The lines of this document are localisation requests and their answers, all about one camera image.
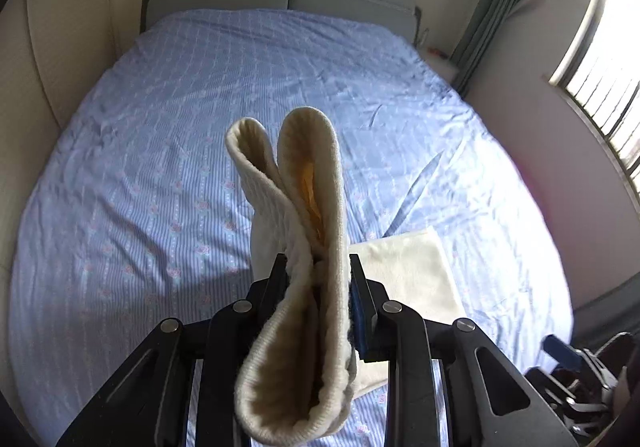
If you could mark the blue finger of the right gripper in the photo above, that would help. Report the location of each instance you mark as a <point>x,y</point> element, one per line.
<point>564,354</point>

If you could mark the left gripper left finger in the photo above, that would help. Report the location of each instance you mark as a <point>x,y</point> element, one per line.
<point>266,294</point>

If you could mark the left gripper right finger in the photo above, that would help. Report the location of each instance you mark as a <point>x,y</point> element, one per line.
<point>373,333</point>

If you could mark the cream white pants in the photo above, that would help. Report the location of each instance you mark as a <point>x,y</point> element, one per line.
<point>302,373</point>

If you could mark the blue striped floral bed sheet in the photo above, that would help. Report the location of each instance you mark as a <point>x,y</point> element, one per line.
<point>224,137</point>

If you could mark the white nightstand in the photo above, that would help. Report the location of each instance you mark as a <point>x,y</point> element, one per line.
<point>440,63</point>

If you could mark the barred window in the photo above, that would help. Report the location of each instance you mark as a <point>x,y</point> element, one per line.
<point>600,74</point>

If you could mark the white louvered wardrobe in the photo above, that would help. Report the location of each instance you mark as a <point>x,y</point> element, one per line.
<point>52,52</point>

